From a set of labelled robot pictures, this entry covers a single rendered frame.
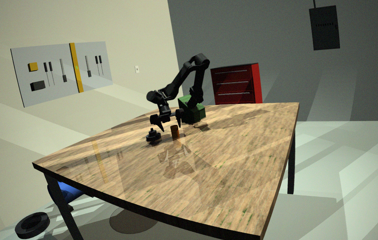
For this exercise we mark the orange cylinder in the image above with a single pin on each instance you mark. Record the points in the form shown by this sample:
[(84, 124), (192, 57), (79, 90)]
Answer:
[(174, 131)]

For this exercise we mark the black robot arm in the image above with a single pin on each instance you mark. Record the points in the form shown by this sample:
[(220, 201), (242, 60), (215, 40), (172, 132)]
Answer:
[(171, 90)]

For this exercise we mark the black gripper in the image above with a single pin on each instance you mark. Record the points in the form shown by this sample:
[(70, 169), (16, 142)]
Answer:
[(166, 112)]

